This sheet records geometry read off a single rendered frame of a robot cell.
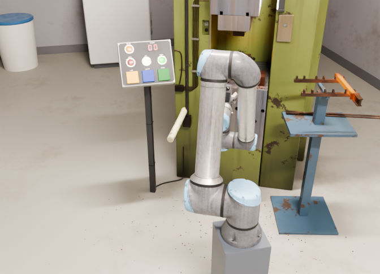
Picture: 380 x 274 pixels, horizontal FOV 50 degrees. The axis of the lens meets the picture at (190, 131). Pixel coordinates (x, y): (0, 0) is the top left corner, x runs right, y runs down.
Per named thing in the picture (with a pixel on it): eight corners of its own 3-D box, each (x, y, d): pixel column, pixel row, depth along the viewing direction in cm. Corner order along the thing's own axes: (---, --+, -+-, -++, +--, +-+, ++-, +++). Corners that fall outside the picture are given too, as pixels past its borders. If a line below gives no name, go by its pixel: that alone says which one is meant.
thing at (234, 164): (256, 202, 308) (261, 149, 286) (206, 196, 315) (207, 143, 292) (260, 162, 356) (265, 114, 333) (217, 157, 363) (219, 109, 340)
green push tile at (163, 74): (170, 80, 263) (168, 68, 263) (158, 80, 261) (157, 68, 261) (169, 80, 265) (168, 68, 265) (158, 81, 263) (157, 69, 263)
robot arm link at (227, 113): (210, 132, 213) (211, 114, 208) (214, 121, 224) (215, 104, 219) (228, 134, 212) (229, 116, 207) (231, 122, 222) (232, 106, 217)
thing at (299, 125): (357, 137, 246) (357, 134, 245) (290, 137, 247) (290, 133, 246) (342, 114, 272) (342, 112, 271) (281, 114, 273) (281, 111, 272)
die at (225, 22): (249, 31, 254) (250, 16, 250) (217, 30, 258) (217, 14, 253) (254, 16, 290) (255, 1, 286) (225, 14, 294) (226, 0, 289)
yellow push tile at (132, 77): (139, 82, 259) (137, 70, 259) (127, 83, 257) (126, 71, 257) (139, 83, 261) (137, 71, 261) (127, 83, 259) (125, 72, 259)
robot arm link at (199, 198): (219, 223, 182) (233, 51, 164) (180, 217, 185) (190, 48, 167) (223, 209, 196) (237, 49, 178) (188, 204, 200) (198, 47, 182)
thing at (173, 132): (174, 143, 268) (173, 136, 265) (166, 142, 269) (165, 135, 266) (188, 114, 306) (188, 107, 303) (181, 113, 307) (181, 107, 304)
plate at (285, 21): (290, 42, 264) (293, 15, 256) (276, 41, 266) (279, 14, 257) (290, 41, 266) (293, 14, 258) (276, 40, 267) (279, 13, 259)
